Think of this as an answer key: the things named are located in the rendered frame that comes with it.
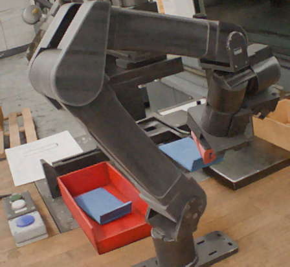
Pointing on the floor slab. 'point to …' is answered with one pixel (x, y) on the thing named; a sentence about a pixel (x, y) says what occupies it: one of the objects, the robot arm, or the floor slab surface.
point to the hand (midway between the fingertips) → (207, 158)
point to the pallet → (17, 130)
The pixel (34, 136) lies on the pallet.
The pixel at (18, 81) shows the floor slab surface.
